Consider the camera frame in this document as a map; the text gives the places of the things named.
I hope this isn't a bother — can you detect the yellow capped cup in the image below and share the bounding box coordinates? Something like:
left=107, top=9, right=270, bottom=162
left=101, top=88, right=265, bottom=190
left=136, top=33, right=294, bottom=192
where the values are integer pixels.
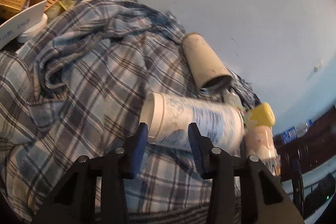
left=244, top=102, right=277, bottom=161

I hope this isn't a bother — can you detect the dark wooden cabinet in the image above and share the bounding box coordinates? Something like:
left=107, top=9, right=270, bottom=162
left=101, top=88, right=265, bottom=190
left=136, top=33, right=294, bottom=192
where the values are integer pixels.
left=273, top=106, right=335, bottom=182

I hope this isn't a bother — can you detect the beige thermos tumbler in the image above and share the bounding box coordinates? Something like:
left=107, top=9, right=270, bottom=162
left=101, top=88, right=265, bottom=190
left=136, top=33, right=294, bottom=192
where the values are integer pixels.
left=182, top=33, right=232, bottom=94

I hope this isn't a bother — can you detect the white blue printed cup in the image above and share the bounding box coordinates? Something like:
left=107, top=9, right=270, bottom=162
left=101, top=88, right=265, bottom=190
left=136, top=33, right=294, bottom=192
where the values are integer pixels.
left=138, top=92, right=245, bottom=157

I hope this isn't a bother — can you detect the white flat box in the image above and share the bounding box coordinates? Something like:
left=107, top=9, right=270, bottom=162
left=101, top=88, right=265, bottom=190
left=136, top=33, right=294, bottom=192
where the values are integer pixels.
left=0, top=1, right=47, bottom=48

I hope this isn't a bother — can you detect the striped grey blanket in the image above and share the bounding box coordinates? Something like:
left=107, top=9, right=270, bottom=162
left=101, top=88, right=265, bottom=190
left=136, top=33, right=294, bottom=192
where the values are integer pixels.
left=126, top=188, right=211, bottom=223

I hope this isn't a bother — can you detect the clear plastic water bottle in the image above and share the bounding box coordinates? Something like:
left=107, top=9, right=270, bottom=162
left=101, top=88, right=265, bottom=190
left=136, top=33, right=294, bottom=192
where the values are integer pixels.
left=280, top=120, right=313, bottom=144

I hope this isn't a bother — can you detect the blue plaid cloth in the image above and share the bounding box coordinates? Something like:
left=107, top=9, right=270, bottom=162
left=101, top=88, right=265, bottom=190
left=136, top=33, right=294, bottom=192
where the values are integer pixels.
left=0, top=0, right=263, bottom=223

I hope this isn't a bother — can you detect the green tin can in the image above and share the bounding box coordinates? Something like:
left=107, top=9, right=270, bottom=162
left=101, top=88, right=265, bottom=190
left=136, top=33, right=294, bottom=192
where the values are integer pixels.
left=200, top=86, right=246, bottom=111

